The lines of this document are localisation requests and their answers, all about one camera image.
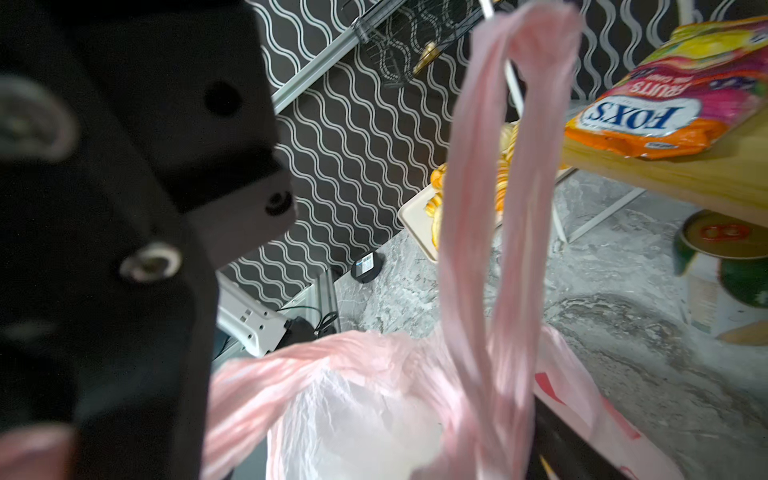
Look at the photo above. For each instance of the green glass bottle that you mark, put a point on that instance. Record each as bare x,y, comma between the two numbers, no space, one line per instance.
720,266

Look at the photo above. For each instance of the black round puck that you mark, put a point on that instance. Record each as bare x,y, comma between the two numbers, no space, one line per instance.
367,268

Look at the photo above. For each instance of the white wooden two-tier shelf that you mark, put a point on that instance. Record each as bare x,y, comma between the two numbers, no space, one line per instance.
730,178

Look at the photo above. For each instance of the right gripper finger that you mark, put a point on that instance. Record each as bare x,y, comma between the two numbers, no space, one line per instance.
564,451

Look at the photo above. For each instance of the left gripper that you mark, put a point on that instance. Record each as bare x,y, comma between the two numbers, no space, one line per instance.
137,158

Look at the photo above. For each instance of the pink plastic bag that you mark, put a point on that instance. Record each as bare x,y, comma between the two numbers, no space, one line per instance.
505,148

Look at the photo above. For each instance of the red Fox's candy bag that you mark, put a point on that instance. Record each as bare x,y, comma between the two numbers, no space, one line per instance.
706,80

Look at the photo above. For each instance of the beige bread tray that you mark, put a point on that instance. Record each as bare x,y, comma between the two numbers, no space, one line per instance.
413,217

